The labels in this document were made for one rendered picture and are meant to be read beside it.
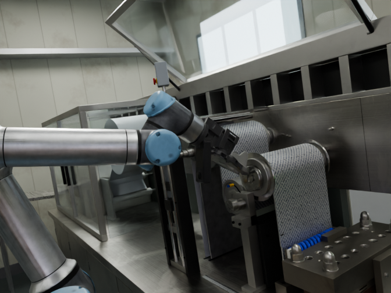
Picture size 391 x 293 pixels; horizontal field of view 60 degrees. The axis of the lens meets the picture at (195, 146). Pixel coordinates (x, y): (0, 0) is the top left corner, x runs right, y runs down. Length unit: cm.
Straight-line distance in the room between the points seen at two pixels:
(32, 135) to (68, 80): 396
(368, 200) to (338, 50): 143
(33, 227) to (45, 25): 405
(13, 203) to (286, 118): 97
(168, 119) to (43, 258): 42
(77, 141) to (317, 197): 76
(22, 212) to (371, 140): 98
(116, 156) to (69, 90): 395
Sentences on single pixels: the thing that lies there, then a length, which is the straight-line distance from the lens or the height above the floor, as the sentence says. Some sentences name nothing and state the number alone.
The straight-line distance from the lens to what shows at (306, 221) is 112.
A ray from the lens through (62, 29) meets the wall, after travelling 479.
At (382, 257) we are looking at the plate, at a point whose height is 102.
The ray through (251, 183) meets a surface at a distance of 102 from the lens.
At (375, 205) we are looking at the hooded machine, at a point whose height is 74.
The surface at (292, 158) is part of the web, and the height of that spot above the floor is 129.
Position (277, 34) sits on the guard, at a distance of 134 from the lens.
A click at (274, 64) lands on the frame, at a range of 138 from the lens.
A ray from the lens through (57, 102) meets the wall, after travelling 456.
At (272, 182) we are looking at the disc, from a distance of 99.
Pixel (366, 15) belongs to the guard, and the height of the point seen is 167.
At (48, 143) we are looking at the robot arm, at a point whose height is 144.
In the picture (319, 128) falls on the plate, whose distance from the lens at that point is 126.
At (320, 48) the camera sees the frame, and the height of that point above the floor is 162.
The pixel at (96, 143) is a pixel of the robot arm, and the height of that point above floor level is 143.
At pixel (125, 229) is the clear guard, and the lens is 190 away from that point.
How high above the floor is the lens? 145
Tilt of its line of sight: 4 degrees down
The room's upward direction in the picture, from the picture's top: 9 degrees counter-clockwise
